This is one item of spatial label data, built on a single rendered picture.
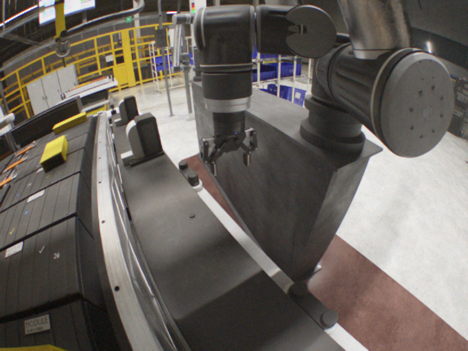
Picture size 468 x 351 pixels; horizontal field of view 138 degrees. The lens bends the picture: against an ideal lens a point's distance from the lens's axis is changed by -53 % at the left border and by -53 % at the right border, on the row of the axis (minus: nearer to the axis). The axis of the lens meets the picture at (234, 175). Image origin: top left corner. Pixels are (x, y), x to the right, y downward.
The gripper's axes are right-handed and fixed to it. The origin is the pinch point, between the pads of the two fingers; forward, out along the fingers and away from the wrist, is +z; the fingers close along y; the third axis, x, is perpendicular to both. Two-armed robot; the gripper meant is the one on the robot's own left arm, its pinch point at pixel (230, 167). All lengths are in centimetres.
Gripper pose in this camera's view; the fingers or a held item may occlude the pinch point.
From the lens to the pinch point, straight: 51.5
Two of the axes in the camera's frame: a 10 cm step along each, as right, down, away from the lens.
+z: 0.3, 8.0, 6.0
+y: 9.1, -2.7, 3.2
